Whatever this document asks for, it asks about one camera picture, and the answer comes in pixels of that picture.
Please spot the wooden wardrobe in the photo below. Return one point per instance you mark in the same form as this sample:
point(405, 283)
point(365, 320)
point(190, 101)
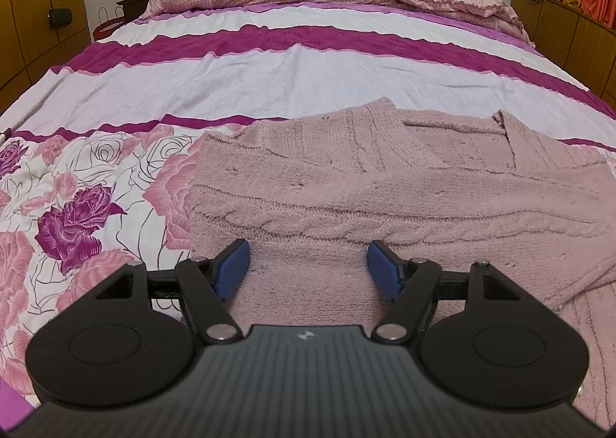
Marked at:
point(29, 0)

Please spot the striped floral bed sheet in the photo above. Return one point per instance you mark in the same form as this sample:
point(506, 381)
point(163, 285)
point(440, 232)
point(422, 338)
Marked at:
point(192, 72)

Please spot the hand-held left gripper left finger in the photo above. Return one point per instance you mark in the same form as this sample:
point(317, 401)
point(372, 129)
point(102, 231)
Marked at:
point(234, 267)

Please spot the pink knit cardigan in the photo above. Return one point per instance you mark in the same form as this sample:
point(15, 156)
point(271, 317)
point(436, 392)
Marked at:
point(385, 188)

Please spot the small black hanging pouch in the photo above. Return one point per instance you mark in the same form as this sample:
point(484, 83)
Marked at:
point(59, 18)

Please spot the purple mat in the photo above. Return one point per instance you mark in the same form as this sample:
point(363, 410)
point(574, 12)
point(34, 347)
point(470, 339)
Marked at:
point(9, 402)

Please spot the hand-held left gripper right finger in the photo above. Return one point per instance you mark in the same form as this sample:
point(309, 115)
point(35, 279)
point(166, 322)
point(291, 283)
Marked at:
point(383, 269)

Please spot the wooden low cabinet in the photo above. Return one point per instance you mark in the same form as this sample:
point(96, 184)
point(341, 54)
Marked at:
point(572, 48)

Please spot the dark wooden nightstand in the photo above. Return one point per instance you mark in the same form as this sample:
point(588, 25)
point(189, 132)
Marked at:
point(132, 5)

